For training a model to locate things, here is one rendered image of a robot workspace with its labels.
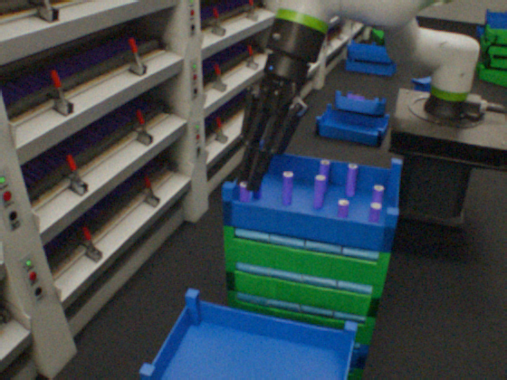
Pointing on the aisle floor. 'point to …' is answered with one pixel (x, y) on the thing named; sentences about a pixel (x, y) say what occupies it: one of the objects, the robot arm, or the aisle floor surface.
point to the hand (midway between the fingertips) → (253, 169)
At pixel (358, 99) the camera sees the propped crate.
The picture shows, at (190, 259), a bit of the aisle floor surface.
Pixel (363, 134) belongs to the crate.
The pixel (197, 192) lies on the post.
